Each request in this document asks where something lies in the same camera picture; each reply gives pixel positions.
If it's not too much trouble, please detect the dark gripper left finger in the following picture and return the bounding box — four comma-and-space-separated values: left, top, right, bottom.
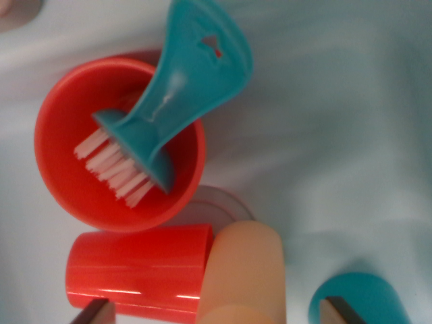
69, 297, 117, 324

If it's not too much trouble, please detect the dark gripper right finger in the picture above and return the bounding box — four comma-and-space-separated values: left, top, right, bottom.
319, 296, 369, 324

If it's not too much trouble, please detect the beige detergent bottle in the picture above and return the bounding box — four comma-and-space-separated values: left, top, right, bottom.
197, 219, 287, 324

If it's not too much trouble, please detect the light blue toy sink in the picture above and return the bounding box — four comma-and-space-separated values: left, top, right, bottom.
0, 0, 432, 324

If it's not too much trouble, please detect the teal tumbler cup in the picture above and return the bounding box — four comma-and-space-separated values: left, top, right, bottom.
307, 272, 412, 324

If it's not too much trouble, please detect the red tumbler cup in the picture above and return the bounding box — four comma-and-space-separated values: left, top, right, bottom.
65, 223, 214, 318

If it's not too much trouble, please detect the red bowl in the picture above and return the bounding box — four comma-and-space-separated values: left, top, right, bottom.
33, 55, 207, 234

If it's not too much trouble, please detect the teal dish brush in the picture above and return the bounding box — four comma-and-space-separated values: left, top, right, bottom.
73, 0, 254, 209

